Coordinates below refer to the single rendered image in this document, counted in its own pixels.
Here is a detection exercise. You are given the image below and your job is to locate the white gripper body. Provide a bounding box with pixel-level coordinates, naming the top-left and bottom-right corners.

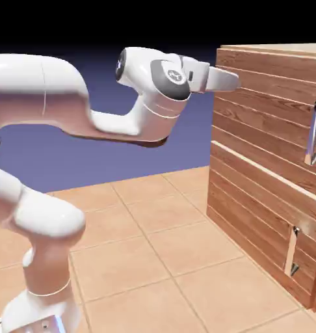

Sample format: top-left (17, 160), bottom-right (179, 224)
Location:
top-left (206, 66), bottom-right (240, 92)

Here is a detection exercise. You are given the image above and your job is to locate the wooden plank cabinet door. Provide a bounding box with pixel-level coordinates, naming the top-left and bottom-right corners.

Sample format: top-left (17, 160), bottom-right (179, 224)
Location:
top-left (211, 48), bottom-right (316, 191)
top-left (206, 141), bottom-right (316, 310)

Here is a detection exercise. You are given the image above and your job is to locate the wooden cabinet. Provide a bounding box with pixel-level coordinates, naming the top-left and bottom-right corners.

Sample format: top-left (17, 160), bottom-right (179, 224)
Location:
top-left (206, 43), bottom-right (316, 313)

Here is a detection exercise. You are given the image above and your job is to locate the curved silver door handle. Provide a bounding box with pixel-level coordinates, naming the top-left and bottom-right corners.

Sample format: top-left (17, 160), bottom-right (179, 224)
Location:
top-left (284, 225), bottom-right (301, 277)
top-left (304, 99), bottom-right (316, 167)

